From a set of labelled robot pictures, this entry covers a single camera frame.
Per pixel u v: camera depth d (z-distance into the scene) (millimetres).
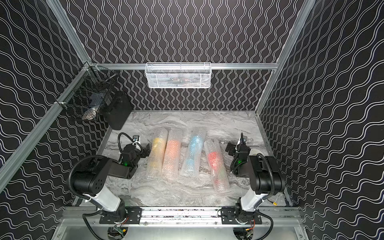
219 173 798
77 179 466
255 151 969
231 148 878
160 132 964
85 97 922
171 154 877
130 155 736
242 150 759
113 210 621
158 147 905
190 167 834
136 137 825
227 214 746
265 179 476
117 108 1026
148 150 897
